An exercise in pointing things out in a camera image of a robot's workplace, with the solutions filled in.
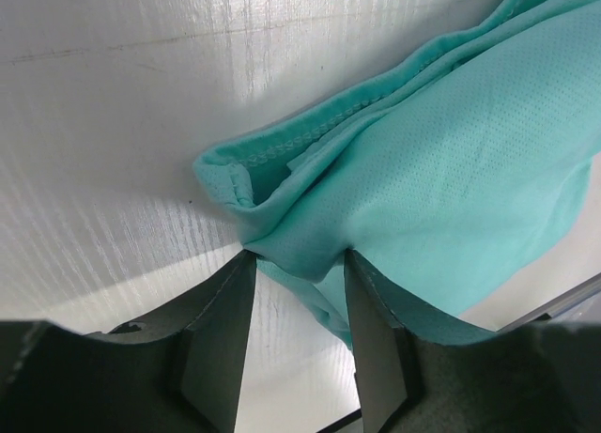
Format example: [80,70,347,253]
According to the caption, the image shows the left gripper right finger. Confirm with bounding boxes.
[344,251,600,432]

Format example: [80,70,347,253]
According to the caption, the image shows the teal t shirt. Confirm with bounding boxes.
[193,0,600,343]

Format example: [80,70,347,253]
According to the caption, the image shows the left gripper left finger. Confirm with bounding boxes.
[1,251,256,432]

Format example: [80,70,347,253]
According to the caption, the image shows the aluminium rail frame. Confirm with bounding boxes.
[498,273,601,333]

